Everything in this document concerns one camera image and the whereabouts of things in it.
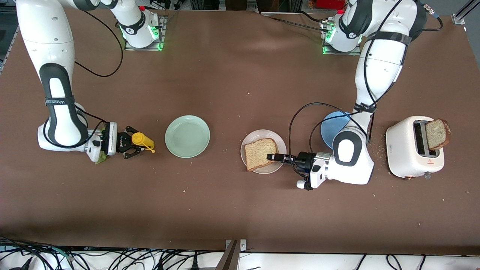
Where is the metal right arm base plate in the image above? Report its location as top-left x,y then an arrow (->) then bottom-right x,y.
124,15 -> 166,51

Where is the beige plate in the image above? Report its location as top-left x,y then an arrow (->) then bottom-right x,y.
240,129 -> 287,175

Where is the dark metal post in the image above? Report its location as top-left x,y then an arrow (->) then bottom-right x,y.
215,240 -> 240,270

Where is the yellow mustard squeeze bottle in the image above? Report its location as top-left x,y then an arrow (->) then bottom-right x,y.
131,132 -> 156,153

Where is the blue plate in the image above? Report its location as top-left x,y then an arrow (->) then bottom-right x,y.
321,111 -> 355,150

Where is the tangle of black cables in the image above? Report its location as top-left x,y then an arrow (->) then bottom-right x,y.
0,235 -> 263,270

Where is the white toaster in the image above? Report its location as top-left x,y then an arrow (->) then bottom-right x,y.
386,115 -> 446,180

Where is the teal cable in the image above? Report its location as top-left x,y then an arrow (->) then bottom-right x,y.
48,246 -> 72,261

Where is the black cable on table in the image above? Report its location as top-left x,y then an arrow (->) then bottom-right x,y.
259,11 -> 332,33

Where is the mint green plate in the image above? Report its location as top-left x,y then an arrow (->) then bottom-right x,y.
165,115 -> 211,159

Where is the brown bread slice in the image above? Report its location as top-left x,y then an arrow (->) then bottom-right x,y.
425,118 -> 452,151
244,138 -> 279,172

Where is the silver table edge bracket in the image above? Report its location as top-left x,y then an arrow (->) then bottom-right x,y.
225,239 -> 247,252

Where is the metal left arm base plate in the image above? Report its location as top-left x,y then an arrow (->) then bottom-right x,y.
321,19 -> 363,56

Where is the red box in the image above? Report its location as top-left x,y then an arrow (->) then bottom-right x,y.
315,0 -> 347,10

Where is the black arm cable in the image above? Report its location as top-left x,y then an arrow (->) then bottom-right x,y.
43,10 -> 124,149
288,0 -> 444,177

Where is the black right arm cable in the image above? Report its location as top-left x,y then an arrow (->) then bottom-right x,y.
43,10 -> 124,149

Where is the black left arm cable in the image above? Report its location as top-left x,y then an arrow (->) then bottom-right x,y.
288,0 -> 444,177

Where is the aluminium frame rail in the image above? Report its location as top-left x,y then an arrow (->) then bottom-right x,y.
0,26 -> 19,74

